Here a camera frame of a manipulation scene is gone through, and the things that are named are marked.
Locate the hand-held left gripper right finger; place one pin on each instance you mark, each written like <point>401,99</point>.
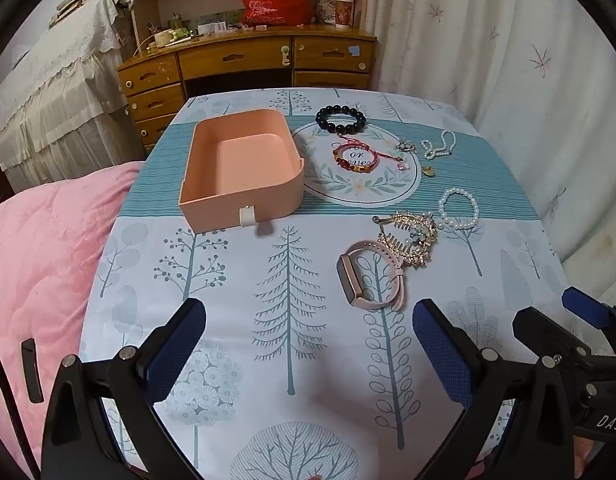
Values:
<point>440,355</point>

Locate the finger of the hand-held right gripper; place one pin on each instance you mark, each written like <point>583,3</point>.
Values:
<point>585,307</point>
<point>537,332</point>

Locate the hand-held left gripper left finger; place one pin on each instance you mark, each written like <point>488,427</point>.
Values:
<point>175,355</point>

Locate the pink plastic storage box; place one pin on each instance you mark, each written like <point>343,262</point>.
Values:
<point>238,165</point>

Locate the small dark stone brooch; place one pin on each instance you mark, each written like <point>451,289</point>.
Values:
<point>405,147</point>

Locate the gold floral hair comb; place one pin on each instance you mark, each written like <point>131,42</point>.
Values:
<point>412,240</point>

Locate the tree print tablecloth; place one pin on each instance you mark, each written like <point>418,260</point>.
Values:
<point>298,360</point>

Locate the black rectangular object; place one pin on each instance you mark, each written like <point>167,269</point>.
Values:
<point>32,370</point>

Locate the pink quilted blanket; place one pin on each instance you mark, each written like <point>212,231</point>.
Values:
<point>48,260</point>

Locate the white patterned curtain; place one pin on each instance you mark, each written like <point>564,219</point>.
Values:
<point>487,60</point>

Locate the white lace bed cover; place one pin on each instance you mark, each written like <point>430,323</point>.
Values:
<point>53,90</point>

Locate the wooden desk with drawers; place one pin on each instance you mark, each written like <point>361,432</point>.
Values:
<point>228,57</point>

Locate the green adhesive hook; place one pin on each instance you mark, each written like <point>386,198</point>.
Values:
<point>285,55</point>

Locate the red and white paper cup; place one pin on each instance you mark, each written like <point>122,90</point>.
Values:
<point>344,12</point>

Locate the patterned paper cup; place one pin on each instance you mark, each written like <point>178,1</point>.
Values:
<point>325,10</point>

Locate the stack of books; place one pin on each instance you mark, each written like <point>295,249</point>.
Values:
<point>83,2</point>

